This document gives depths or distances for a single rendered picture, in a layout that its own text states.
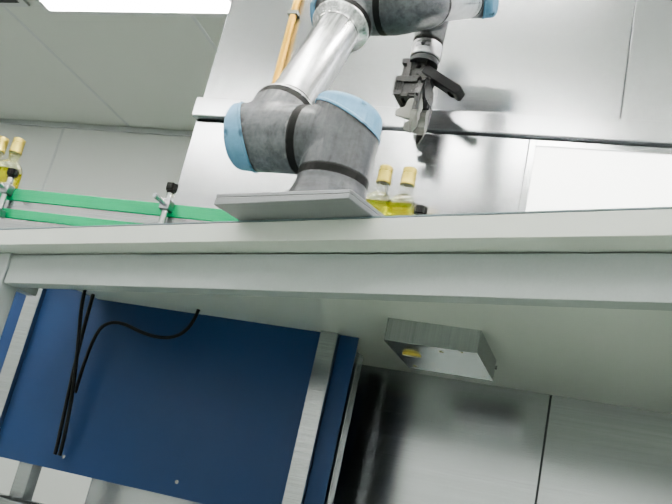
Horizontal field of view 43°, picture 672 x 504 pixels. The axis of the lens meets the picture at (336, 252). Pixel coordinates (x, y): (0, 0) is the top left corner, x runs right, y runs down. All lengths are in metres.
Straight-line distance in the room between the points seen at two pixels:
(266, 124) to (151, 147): 4.97
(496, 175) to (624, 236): 1.14
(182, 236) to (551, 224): 0.62
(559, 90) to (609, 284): 1.26
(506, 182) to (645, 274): 1.11
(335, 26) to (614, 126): 0.81
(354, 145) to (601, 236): 0.48
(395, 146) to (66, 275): 0.94
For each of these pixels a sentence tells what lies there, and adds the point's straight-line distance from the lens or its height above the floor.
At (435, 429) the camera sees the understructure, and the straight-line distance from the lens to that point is 2.00.
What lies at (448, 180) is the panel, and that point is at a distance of 2.15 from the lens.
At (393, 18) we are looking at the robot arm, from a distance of 1.70.
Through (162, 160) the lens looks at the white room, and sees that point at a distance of 6.27.
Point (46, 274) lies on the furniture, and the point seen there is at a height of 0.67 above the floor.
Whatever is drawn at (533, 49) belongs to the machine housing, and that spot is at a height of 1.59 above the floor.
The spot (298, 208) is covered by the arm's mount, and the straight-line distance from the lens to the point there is 1.22.
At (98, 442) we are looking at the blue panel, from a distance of 1.97.
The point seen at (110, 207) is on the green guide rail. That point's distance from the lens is 2.14.
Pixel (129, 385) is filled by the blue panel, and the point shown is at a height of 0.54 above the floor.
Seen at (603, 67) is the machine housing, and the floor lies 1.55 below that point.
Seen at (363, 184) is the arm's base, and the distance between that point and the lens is 1.35.
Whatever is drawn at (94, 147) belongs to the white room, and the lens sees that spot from 6.62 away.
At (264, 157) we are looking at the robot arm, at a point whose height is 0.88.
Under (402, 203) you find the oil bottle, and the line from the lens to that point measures 1.98.
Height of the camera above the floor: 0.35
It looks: 17 degrees up
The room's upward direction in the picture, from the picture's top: 13 degrees clockwise
